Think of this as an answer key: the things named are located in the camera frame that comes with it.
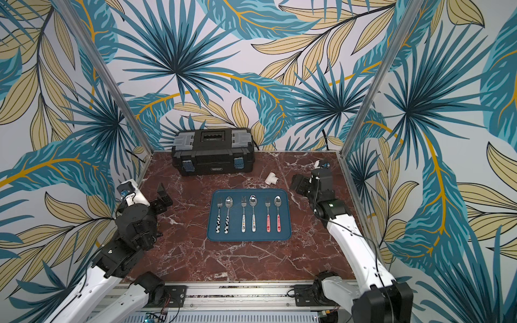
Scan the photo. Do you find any pink strawberry handle spoon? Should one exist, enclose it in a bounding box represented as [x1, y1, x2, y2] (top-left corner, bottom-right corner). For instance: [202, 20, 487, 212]
[274, 195, 282, 232]

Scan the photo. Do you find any white cartoon handle spoon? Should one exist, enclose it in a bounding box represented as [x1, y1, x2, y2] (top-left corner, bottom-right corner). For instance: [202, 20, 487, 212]
[249, 195, 258, 232]

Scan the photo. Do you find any cow pattern handle fork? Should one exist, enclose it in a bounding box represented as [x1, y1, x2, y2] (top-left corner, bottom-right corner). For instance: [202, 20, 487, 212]
[215, 198, 223, 234]

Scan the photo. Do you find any white cartoon handle fork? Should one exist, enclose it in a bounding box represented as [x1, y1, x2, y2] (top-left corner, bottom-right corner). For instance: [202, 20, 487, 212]
[241, 196, 247, 233]

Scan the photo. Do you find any cow pattern handle spoon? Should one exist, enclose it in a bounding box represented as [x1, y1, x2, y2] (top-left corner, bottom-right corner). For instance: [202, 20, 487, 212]
[224, 196, 234, 234]

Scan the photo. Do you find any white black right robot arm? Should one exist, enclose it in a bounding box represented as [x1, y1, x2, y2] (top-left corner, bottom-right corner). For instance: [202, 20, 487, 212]
[291, 167, 413, 322]

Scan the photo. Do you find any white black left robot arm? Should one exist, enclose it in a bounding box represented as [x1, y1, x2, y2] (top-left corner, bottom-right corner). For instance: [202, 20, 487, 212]
[46, 191, 173, 322]

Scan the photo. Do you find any white PVC pipe fitting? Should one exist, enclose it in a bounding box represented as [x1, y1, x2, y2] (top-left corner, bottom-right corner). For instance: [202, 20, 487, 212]
[265, 172, 279, 185]

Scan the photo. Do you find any teal rectangular tray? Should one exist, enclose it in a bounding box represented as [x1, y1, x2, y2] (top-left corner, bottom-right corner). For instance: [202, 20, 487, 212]
[207, 188, 292, 242]

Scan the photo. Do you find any black plastic toolbox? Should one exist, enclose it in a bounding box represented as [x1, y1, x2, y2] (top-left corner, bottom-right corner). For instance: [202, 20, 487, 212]
[171, 128, 255, 176]

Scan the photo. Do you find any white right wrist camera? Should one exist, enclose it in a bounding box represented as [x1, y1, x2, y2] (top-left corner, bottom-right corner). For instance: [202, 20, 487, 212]
[315, 160, 331, 169]

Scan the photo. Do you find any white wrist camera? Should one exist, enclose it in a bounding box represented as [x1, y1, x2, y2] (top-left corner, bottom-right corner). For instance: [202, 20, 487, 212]
[117, 179, 150, 207]
[315, 160, 331, 169]

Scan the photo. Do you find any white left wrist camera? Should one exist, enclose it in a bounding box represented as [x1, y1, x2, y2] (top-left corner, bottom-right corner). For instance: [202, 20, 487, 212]
[117, 179, 150, 207]

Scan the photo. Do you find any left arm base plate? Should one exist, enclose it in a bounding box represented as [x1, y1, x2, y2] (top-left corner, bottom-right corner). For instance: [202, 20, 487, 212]
[144, 285, 187, 309]

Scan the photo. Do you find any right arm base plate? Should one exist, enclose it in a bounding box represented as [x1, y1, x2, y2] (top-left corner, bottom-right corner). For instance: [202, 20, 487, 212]
[286, 284, 350, 308]

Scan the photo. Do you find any right aluminium corner post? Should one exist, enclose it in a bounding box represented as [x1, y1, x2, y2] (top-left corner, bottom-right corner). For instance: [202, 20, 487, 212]
[340, 0, 423, 160]

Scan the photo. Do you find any aluminium corner post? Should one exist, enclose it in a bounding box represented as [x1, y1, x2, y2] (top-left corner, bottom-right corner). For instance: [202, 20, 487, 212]
[340, 0, 423, 160]
[53, 0, 154, 156]

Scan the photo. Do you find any aluminium front rail frame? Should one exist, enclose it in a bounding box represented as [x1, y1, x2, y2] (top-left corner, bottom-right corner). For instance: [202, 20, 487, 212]
[101, 281, 349, 322]

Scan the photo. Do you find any left aluminium corner post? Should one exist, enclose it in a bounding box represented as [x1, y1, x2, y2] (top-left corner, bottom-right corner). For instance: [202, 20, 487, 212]
[53, 0, 154, 156]

